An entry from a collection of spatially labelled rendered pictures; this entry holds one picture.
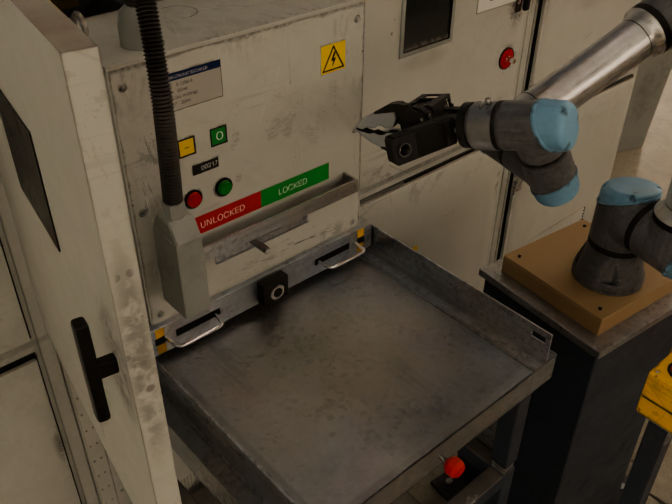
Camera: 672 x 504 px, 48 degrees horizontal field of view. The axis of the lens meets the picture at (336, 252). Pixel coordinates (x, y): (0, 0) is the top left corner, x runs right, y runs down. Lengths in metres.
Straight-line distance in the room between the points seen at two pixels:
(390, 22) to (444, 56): 0.23
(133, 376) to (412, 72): 1.20
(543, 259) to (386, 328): 0.48
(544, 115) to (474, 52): 0.89
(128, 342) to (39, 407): 0.84
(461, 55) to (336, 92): 0.63
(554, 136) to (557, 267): 0.67
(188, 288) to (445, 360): 0.48
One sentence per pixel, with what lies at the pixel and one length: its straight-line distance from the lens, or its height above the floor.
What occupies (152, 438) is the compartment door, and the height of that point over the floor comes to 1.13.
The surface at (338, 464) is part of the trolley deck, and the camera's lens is 1.21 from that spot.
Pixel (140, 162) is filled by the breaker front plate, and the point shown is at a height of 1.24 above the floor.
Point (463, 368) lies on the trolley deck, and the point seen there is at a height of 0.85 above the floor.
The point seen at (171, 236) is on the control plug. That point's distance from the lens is 1.14.
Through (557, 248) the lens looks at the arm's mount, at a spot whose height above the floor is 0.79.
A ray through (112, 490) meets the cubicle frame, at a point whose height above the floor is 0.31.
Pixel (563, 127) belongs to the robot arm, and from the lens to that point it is 1.11.
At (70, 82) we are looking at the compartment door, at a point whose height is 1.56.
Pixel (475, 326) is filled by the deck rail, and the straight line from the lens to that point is 1.45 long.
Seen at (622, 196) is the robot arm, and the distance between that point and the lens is 1.59.
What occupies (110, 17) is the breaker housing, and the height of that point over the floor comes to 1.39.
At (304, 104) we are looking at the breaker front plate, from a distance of 1.33.
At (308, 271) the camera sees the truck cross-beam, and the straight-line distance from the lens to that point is 1.50.
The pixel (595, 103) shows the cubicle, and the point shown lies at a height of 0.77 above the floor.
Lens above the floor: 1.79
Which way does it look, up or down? 36 degrees down
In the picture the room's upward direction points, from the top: 1 degrees clockwise
